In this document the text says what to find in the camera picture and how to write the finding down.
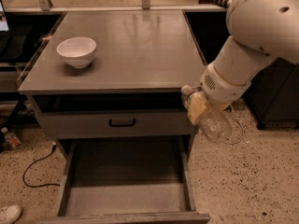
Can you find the padded gripper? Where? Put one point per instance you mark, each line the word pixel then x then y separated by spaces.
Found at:
pixel 221 89

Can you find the white ceramic bowl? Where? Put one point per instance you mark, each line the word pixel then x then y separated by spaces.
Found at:
pixel 77 52

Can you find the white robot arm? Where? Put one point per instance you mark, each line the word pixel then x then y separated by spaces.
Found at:
pixel 260 31

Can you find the open grey lower drawer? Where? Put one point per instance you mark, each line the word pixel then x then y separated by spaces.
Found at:
pixel 127 181

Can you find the grey drawer with black handle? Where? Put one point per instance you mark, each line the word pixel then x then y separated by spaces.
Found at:
pixel 83 125

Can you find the dark cabinet at right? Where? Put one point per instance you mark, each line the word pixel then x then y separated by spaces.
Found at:
pixel 273 96

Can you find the small bottle on floor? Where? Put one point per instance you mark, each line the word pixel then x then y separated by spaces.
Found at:
pixel 11 138

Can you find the white shoe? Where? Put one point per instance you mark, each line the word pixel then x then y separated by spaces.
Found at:
pixel 10 214

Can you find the clear plastic water bottle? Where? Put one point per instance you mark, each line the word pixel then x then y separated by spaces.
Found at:
pixel 216 131

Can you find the grey drawer cabinet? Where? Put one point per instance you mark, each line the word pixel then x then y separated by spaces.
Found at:
pixel 142 60

